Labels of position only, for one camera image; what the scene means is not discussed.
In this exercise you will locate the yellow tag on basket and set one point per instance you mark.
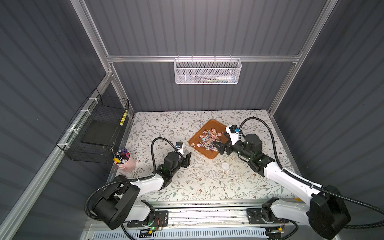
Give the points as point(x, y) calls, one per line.
point(123, 118)

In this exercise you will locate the pile of colourful lollipops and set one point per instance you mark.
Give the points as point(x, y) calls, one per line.
point(205, 140)

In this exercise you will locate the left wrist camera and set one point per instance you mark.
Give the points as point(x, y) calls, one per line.
point(180, 147)

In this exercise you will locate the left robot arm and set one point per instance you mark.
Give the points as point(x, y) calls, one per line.
point(117, 202)

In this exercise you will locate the white wire mesh basket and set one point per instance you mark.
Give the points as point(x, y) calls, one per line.
point(186, 68)

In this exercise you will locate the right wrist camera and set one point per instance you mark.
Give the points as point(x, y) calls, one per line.
point(233, 133)

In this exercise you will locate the pink pen cup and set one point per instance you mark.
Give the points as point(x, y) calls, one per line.
point(124, 160)

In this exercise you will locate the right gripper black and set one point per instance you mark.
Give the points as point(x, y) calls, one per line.
point(229, 147)

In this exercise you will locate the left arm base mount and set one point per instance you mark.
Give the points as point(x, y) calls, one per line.
point(155, 219)

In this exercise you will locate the black wire basket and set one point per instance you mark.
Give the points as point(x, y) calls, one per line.
point(95, 134)

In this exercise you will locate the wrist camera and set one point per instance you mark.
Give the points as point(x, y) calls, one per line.
point(180, 147)
point(233, 133)

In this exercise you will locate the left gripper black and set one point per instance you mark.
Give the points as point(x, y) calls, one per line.
point(183, 160)

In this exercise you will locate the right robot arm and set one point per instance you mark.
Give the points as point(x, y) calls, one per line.
point(325, 213)

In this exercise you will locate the pens in white basket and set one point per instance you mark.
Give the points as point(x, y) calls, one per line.
point(225, 79)

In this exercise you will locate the brown wooden tray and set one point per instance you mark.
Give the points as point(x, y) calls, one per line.
point(211, 124)

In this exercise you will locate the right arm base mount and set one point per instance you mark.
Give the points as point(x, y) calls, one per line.
point(262, 216)

